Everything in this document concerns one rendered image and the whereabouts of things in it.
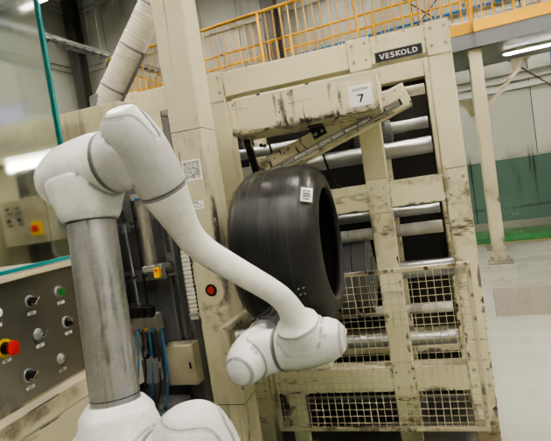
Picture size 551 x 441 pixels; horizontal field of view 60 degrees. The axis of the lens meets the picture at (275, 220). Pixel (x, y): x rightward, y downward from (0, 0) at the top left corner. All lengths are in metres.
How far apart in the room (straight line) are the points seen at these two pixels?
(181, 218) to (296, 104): 1.05
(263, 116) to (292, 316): 1.07
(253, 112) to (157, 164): 1.08
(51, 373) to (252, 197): 0.81
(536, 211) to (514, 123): 1.80
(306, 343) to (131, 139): 0.57
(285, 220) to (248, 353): 0.50
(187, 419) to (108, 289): 0.30
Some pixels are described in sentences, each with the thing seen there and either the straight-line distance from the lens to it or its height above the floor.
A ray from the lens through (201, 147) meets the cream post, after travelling 1.78.
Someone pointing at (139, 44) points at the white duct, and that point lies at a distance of 2.32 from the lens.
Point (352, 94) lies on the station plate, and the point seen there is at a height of 1.71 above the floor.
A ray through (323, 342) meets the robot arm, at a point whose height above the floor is 1.03.
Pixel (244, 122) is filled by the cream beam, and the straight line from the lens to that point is 2.01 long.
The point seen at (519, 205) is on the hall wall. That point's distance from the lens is 10.85.
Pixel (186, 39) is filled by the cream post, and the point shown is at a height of 1.97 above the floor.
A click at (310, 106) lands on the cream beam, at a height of 1.70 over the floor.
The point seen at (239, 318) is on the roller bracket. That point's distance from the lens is 1.82.
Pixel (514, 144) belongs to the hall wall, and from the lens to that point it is 10.89.
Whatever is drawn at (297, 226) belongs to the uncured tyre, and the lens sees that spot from 1.48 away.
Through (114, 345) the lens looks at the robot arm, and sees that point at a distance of 1.04.
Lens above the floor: 1.37
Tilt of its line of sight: 3 degrees down
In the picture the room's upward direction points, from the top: 9 degrees counter-clockwise
